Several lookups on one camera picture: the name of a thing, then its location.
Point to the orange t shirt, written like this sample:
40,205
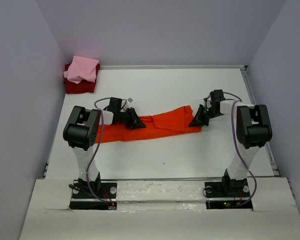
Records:
172,123

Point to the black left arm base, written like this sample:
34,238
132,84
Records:
83,199

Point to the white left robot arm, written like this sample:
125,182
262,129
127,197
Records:
84,131

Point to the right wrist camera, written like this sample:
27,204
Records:
207,102

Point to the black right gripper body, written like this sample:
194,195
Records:
210,114

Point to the pink folded t shirt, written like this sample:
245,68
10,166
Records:
81,69

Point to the dark red folded t shirt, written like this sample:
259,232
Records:
81,88

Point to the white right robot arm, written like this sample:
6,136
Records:
251,130

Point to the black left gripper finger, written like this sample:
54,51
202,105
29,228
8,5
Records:
135,123
133,114

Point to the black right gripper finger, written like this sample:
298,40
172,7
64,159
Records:
202,121
199,114

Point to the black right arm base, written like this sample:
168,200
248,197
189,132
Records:
216,198

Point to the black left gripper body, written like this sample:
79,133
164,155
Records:
124,117

